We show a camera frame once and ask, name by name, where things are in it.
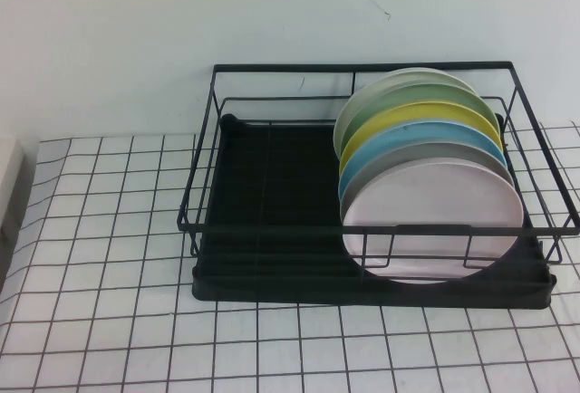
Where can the pink plate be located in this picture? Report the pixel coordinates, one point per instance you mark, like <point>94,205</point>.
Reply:
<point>430,203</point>

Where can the blue plate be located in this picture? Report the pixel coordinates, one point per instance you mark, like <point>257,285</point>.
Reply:
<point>385,139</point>

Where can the pale mint plate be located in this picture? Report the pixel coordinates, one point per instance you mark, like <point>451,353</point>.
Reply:
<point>362,94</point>

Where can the grey plate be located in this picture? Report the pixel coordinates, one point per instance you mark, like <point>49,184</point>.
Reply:
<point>408,153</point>

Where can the yellow plate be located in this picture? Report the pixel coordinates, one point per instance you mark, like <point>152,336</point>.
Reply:
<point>408,114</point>

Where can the green plate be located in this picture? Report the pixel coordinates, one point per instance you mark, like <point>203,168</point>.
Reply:
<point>408,96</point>

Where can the black plastic drip tray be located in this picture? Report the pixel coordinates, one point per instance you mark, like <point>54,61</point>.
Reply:
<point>272,286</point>

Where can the white black-grid tablecloth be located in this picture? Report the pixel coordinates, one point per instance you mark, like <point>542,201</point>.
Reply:
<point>113,275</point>

